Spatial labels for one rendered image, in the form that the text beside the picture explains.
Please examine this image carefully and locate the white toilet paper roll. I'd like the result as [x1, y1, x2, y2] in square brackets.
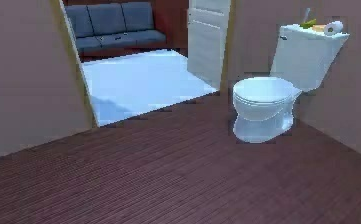
[323, 20, 345, 37]

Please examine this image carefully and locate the blue grey sofa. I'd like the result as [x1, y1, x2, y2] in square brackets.
[64, 1, 168, 54]

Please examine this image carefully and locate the white room door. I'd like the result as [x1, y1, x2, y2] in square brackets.
[186, 0, 232, 90]

